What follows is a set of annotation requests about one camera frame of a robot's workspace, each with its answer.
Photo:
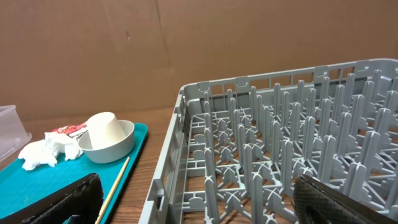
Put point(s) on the grey dishwasher rack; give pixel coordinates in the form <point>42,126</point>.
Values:
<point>241,145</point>

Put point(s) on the clear plastic bin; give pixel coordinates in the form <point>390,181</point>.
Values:
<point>13,134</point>

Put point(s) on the white paper cup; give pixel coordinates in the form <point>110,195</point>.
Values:
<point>104,130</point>

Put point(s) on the grey bowl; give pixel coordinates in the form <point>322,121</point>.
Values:
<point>111,153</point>

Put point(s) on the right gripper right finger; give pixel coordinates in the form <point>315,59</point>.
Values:
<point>315,202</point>

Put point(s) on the white tissue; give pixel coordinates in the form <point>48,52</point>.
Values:
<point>46,151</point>

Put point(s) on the wooden chopstick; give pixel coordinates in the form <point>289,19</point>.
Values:
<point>111,192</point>

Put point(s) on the red snack wrapper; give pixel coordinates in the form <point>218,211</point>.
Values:
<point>73,131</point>

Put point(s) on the teal serving tray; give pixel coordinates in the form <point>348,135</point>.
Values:
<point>21,188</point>

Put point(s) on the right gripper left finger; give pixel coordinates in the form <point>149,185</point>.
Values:
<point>79,202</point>

